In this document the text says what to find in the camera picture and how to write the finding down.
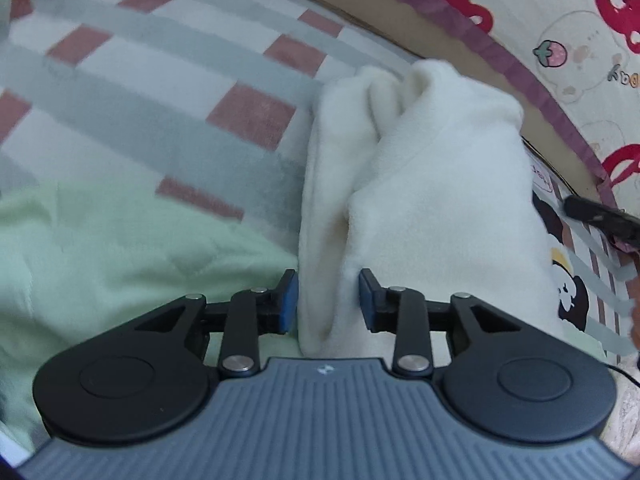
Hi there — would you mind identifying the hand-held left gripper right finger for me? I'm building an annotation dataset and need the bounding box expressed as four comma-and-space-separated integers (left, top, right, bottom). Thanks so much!
359, 268, 521, 378

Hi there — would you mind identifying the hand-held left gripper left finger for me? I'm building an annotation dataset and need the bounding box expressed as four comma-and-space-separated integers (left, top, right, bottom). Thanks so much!
134, 269, 300, 378

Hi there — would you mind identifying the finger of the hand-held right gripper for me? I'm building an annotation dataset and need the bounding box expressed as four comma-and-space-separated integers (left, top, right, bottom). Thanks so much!
564, 195, 640, 253

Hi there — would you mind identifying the white fleece jacket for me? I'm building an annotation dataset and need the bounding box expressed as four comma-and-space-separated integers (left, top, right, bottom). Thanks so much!
297, 57, 568, 361

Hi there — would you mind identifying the light green cloth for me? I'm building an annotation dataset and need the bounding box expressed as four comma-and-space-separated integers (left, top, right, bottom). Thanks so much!
0, 180, 301, 453

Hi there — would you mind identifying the bear printed bed sheet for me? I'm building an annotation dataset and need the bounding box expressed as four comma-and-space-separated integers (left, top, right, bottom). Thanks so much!
330, 0, 640, 206

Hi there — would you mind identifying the black cable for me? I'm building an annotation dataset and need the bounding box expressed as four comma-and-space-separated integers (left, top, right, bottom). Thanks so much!
602, 360, 640, 390

